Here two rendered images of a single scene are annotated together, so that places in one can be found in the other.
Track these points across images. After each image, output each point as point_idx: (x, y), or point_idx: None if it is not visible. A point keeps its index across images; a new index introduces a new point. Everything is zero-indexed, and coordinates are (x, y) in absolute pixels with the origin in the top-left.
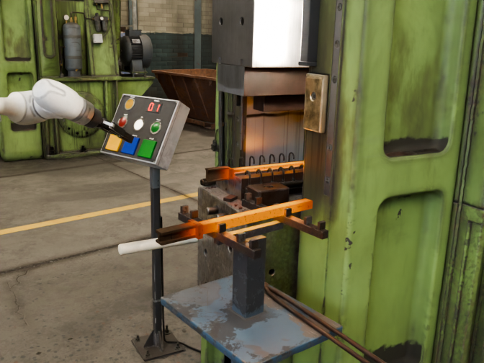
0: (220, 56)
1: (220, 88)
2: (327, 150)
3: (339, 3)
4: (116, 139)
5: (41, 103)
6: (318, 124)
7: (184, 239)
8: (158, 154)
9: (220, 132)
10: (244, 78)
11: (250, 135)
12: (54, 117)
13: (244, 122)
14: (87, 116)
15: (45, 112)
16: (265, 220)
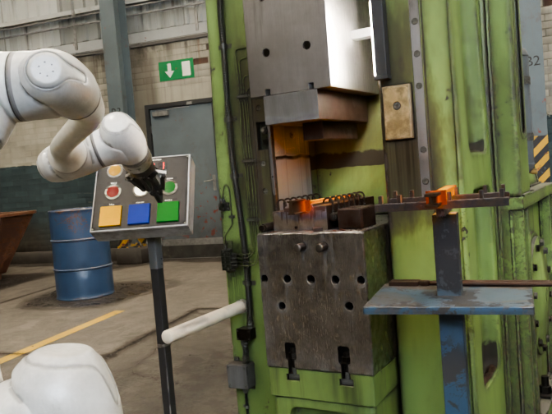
0: (267, 88)
1: (271, 121)
2: (420, 153)
3: (414, 18)
4: (112, 212)
5: (119, 140)
6: (409, 130)
7: (440, 204)
8: (187, 213)
9: (236, 185)
10: (318, 100)
11: (279, 178)
12: (118, 162)
13: (274, 163)
14: (149, 159)
15: (113, 154)
16: (372, 236)
